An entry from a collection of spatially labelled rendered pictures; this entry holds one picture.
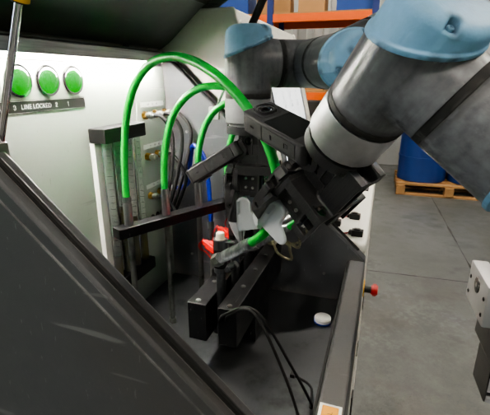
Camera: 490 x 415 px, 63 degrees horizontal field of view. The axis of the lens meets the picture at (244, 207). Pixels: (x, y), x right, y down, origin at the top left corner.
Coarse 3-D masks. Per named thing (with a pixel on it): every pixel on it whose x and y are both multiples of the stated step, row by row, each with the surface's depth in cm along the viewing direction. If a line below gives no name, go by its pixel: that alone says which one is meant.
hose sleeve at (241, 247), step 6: (246, 240) 58; (234, 246) 61; (240, 246) 59; (246, 246) 58; (222, 252) 63; (228, 252) 61; (234, 252) 60; (240, 252) 60; (222, 258) 63; (228, 258) 62
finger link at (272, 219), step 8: (280, 200) 48; (272, 208) 50; (280, 208) 48; (264, 216) 51; (272, 216) 50; (280, 216) 49; (256, 224) 54; (264, 224) 52; (272, 224) 51; (280, 224) 50; (272, 232) 52; (280, 232) 50; (280, 240) 51
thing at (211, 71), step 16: (144, 64) 65; (192, 64) 58; (208, 64) 56; (224, 80) 54; (128, 96) 70; (240, 96) 53; (128, 112) 72; (128, 128) 74; (272, 160) 52; (128, 192) 79; (256, 240) 57
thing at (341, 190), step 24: (312, 144) 38; (288, 168) 43; (312, 168) 42; (336, 168) 37; (360, 168) 40; (288, 192) 44; (312, 192) 43; (336, 192) 40; (360, 192) 40; (312, 216) 42; (336, 216) 45
